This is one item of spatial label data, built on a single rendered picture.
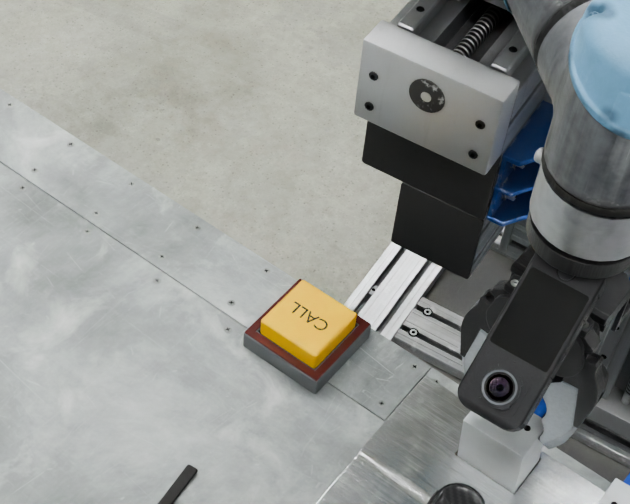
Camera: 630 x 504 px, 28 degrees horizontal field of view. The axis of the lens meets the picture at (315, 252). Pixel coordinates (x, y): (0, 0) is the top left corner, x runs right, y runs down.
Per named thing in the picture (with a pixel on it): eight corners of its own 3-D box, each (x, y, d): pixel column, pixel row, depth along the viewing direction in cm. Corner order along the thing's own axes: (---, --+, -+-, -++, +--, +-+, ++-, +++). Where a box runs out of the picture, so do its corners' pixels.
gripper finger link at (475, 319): (509, 370, 89) (559, 313, 82) (496, 386, 88) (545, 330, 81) (457, 327, 90) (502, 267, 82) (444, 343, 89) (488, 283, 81)
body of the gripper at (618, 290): (631, 320, 87) (681, 203, 77) (570, 401, 82) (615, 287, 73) (537, 264, 89) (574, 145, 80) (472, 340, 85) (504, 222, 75)
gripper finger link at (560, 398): (615, 418, 91) (620, 330, 85) (575, 474, 88) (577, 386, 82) (577, 401, 93) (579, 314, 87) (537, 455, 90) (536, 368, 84)
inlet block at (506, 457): (546, 343, 100) (556, 302, 96) (601, 375, 98) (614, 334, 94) (456, 458, 94) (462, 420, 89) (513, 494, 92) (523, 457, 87)
